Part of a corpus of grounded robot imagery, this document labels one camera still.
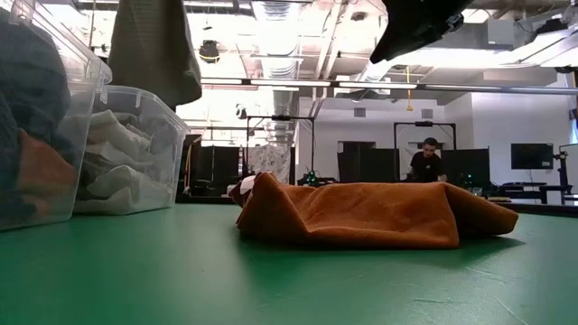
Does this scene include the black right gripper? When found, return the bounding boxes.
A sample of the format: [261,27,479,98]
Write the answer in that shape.
[368,0,474,64]

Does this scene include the dark grey waffle towel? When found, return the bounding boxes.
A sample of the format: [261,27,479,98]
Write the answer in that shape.
[107,0,203,112]

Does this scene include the dark grey plain towel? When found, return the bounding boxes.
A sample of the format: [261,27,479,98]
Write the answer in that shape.
[0,20,73,150]

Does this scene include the yellow hanging pendant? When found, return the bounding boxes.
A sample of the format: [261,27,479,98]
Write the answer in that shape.
[405,67,415,113]

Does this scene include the long horizontal metal bar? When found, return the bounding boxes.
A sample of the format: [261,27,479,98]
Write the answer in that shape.
[200,77,578,96]

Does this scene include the black room divider panels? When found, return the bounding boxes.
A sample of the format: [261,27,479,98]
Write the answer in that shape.
[337,140,491,190]

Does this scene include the person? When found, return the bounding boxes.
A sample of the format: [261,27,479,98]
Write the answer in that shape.
[408,137,449,184]

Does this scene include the small orange towel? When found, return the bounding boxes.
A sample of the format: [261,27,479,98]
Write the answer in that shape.
[228,170,519,251]

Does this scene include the white patterned cloth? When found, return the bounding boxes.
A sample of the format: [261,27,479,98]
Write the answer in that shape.
[247,144,293,184]

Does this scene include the black ceiling dome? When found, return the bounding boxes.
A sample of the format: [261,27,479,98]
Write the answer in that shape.
[198,39,221,64]

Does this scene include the low black table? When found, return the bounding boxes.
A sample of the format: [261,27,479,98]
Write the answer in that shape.
[496,181,574,205]

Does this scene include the black tripod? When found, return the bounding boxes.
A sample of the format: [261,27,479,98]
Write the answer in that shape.
[554,151,571,186]

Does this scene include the clear plastic bin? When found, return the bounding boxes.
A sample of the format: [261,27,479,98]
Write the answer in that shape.
[0,0,113,232]
[74,84,191,216]

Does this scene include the green table mat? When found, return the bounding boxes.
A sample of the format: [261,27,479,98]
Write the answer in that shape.
[0,202,578,325]

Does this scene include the black frame stand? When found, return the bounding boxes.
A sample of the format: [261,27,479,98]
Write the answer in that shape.
[393,120,457,178]
[246,115,316,186]

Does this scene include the grey ceiling duct box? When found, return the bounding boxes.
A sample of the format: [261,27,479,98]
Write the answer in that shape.
[486,17,516,46]

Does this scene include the silver spiral air duct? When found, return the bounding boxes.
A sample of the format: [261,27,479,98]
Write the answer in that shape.
[270,88,297,148]

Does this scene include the black wall monitor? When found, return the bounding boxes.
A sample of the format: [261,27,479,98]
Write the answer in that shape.
[510,143,555,171]

